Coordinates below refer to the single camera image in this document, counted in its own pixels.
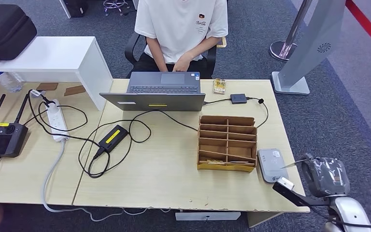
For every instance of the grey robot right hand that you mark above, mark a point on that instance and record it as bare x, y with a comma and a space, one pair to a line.
326, 176

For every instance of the person's right hand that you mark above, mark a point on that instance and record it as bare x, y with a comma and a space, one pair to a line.
163, 68

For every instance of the person's left hand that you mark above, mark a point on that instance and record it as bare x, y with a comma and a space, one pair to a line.
182, 64

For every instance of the person's left forearm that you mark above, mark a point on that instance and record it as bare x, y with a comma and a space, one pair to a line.
201, 46

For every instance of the person's right forearm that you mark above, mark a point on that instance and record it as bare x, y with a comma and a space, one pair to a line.
155, 51

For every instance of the person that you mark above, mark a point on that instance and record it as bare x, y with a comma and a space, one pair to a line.
179, 28

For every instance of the grey card reader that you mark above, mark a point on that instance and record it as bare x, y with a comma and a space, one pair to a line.
272, 166

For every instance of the white card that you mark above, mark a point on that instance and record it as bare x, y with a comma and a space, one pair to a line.
238, 162

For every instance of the grey laptop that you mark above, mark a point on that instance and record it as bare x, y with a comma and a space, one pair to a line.
160, 102

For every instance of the black office chair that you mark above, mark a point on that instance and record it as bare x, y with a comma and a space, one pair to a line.
130, 48

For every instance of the small yellow floor item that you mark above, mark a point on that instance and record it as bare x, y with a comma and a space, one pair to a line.
222, 41

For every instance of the small black USB hub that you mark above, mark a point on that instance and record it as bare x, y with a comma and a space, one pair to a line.
238, 98

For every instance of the wooden desk leg panel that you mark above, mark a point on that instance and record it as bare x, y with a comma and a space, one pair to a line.
262, 219

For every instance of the chrome chair base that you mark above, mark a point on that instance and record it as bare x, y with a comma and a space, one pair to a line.
115, 4

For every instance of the black yellow-labelled power adapter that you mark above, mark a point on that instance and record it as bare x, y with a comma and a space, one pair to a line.
113, 137

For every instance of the brown cardboard piece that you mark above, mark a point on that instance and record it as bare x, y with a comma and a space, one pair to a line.
75, 90
47, 86

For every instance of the cardboard slotted organizer box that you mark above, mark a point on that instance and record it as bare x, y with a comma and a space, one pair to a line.
224, 167

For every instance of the black cabinet box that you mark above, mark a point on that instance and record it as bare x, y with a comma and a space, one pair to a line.
76, 8

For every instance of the white furniture leg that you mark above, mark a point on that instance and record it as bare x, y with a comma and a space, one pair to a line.
64, 8

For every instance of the white desk shelf riser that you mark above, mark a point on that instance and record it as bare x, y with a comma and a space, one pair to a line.
44, 54

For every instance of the white power strip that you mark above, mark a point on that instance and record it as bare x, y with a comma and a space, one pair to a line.
57, 125

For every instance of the grey kiosk stand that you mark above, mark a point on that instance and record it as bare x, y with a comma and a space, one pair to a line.
316, 38

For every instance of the clear plastic water bottle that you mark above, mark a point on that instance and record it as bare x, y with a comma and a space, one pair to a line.
8, 81

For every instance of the black carrying case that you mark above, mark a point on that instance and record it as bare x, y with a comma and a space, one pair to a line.
3, 28

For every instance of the black remote controller with antennas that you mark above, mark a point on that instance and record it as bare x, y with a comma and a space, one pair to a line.
0, 141

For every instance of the chrome stanchion post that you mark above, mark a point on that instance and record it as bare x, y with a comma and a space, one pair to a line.
283, 49

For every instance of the white under-desk bracket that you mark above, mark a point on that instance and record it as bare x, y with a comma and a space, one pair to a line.
204, 216

